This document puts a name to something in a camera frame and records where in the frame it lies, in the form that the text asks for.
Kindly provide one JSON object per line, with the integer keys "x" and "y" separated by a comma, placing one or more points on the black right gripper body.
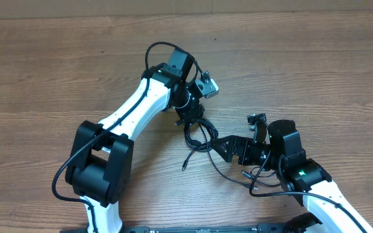
{"x": 252, "y": 153}

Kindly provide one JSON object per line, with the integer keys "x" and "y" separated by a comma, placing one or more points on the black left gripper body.
{"x": 190, "y": 109}

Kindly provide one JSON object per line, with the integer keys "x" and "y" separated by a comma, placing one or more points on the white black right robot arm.
{"x": 277, "y": 146}

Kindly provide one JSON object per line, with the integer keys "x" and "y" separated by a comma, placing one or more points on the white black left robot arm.
{"x": 99, "y": 166}

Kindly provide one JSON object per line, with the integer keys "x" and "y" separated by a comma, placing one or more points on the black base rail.
{"x": 189, "y": 229}

